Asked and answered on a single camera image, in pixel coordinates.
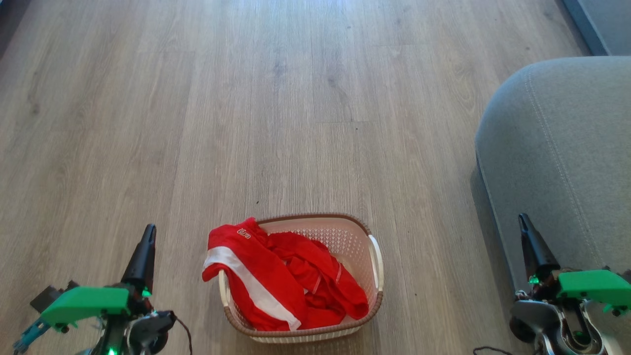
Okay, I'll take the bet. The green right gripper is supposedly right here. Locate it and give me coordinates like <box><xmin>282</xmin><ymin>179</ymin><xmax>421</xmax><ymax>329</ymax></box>
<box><xmin>518</xmin><ymin>213</ymin><xmax>631</xmax><ymax>317</ymax></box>

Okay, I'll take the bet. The red garment with white stripe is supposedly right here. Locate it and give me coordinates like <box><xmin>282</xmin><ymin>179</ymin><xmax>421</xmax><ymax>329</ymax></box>
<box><xmin>202</xmin><ymin>217</ymin><xmax>303</xmax><ymax>332</ymax></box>

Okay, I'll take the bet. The grey furniture side panel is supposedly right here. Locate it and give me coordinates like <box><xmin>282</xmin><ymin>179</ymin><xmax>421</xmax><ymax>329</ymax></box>
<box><xmin>561</xmin><ymin>0</ymin><xmax>631</xmax><ymax>56</ymax></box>

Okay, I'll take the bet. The grey fabric sofa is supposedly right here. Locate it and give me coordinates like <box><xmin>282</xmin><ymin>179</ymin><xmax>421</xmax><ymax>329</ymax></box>
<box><xmin>471</xmin><ymin>56</ymin><xmax>631</xmax><ymax>355</ymax></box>

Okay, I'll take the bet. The beige plastic laundry basket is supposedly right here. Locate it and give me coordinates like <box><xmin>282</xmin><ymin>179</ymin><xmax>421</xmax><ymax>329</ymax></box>
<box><xmin>218</xmin><ymin>213</ymin><xmax>385</xmax><ymax>345</ymax></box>

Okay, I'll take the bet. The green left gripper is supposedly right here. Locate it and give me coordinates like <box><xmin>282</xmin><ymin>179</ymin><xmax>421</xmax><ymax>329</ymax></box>
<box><xmin>40</xmin><ymin>224</ymin><xmax>157</xmax><ymax>333</ymax></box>

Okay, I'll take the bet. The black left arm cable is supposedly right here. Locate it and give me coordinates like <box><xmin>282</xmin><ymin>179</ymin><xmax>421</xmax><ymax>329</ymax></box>
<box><xmin>13</xmin><ymin>316</ymin><xmax>193</xmax><ymax>355</ymax></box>

